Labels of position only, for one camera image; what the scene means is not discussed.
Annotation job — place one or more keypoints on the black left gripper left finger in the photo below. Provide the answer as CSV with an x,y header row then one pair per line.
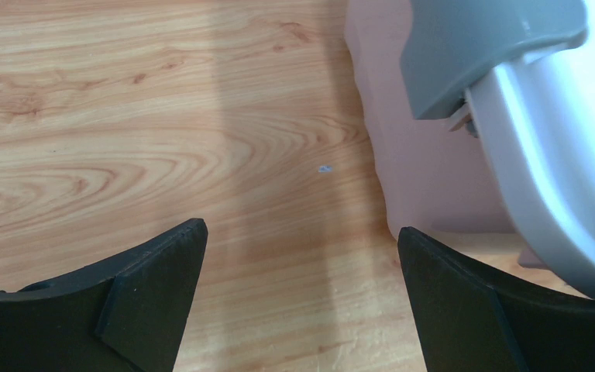
x,y
127,312

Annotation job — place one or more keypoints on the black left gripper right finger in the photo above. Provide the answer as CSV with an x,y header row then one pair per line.
x,y
471,316

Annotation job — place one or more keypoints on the pink plastic storage bin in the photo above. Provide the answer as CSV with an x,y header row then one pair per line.
x,y
413,62

